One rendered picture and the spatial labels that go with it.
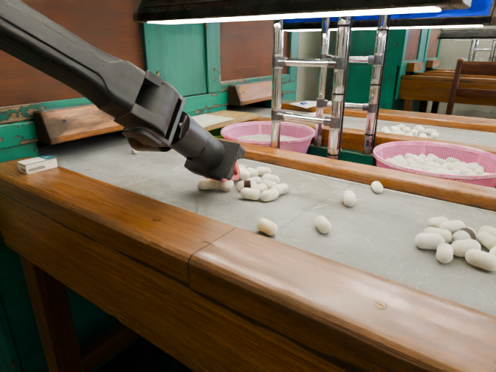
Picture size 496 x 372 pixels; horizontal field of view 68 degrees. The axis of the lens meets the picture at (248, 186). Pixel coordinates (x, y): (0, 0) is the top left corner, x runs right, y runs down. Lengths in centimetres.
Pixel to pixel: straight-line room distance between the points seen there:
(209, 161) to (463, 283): 39
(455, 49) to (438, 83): 236
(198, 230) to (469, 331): 31
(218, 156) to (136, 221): 18
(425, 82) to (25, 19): 306
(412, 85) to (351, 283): 300
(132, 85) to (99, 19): 55
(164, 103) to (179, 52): 69
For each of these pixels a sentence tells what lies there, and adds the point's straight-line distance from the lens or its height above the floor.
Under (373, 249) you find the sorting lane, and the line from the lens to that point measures 53.
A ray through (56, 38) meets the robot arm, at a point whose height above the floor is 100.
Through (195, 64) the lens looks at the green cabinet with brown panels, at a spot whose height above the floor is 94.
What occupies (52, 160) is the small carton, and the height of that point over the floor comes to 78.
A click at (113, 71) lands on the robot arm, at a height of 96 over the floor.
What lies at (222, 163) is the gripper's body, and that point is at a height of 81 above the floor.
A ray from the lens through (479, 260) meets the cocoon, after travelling 53.
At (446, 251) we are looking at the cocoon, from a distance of 52.
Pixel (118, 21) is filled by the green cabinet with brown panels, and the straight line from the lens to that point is 108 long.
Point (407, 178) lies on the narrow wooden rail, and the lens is 74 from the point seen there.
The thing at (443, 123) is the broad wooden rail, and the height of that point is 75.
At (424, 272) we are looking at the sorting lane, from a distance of 50.
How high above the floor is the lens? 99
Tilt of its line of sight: 21 degrees down
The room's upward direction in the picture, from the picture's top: straight up
